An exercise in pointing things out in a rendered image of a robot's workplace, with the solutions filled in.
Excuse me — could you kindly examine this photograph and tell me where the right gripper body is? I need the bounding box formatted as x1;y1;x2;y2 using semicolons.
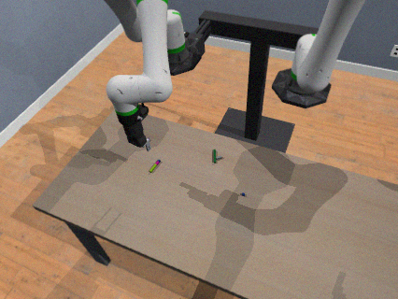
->
116;103;149;148

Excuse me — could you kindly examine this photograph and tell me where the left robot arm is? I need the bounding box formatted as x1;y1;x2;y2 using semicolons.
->
286;0;366;95

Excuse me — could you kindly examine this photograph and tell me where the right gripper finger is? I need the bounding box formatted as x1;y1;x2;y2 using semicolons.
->
143;138;151;151

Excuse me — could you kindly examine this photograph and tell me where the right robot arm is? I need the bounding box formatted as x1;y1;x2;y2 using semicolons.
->
104;0;192;116

